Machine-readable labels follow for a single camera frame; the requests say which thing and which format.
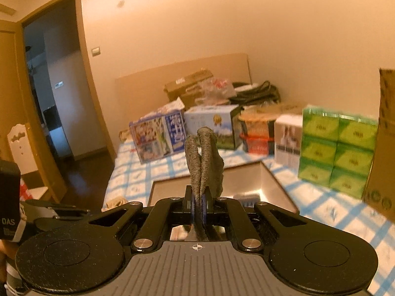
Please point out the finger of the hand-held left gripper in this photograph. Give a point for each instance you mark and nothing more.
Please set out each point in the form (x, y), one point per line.
(71, 214)

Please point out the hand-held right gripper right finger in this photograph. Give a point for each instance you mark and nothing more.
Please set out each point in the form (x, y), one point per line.
(206, 205)

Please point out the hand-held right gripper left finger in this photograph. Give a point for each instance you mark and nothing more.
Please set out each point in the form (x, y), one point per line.
(193, 205)

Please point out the brown storage box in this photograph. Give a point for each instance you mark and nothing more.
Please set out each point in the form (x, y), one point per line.
(172, 188)

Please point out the grey towel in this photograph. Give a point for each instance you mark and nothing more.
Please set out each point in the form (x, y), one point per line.
(197, 160)

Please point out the red checked cloth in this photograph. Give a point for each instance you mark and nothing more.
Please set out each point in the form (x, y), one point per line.
(26, 191)

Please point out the white chair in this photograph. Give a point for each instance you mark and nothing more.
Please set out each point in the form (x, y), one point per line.
(23, 151)

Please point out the dark hallway cabinet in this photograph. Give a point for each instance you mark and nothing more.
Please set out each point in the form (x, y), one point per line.
(57, 129)

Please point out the cartoon printed carton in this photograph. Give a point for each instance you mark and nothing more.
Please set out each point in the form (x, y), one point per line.
(154, 135)

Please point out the white blue cow carton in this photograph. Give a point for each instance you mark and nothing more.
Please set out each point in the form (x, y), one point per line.
(209, 120)

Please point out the orange printed box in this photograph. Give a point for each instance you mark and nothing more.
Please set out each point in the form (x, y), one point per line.
(256, 129)

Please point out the white photo box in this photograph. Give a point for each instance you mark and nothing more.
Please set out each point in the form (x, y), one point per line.
(288, 138)

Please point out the flat brown cardboard box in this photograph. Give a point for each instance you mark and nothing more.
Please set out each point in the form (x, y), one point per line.
(185, 89)

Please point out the clear plastic bag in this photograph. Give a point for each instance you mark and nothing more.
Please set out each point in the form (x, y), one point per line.
(216, 89)

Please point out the dark green bag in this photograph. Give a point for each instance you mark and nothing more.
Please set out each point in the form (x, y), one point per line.
(256, 94)

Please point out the light wooden headboard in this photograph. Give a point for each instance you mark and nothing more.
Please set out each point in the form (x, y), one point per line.
(139, 92)

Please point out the blue checked bedsheet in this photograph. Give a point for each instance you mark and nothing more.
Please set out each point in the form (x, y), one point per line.
(339, 222)

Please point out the stack of green tissue packs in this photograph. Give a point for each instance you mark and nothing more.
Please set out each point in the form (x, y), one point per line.
(333, 148)

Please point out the large brown cardboard box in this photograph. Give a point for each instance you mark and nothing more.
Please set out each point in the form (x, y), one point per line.
(384, 160)

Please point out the wooden door frame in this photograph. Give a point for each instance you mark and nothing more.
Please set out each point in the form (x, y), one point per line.
(92, 92)

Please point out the wall light switch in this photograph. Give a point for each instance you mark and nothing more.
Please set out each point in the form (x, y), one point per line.
(96, 51)

